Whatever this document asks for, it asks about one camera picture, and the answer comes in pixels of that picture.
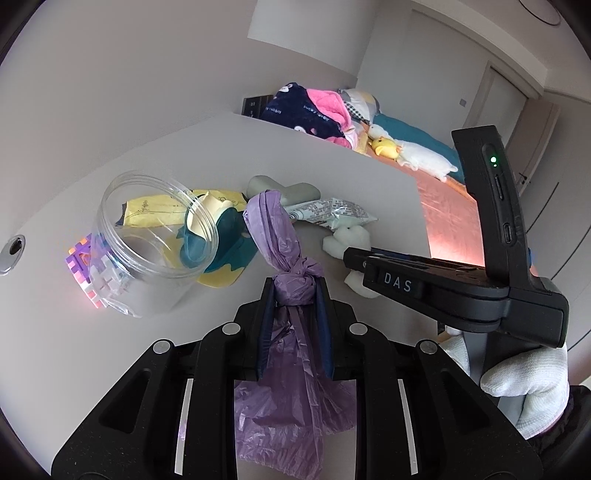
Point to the purple plastic bag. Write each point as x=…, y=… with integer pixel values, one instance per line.
x=281, y=420

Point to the desk cable grommet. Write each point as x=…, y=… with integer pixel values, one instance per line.
x=11, y=253

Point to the white gloved right hand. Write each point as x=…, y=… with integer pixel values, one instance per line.
x=541, y=377

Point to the pink sheet bed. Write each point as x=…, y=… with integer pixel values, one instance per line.
x=452, y=220

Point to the white door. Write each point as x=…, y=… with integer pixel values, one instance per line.
x=499, y=103

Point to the black wall socket panel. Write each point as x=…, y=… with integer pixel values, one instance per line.
x=253, y=107

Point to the silver foil wrapper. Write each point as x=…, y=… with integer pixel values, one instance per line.
x=331, y=213

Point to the teal pillow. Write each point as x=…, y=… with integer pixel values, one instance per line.
x=400, y=130

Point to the yellow teal paper bag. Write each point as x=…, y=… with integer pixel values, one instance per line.
x=186, y=246

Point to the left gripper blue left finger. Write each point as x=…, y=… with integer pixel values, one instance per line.
x=264, y=318

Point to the yellow duck plush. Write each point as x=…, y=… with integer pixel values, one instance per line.
x=386, y=147

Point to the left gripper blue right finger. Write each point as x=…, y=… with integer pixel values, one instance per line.
x=325, y=314

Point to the clear plastic jar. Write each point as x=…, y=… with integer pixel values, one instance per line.
x=149, y=284

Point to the purple white puzzle cube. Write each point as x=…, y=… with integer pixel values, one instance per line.
x=97, y=277

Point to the white goose plush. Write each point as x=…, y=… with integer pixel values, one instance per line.
x=417, y=157

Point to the navy pink clothes pile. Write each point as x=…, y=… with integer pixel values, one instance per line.
x=337, y=116

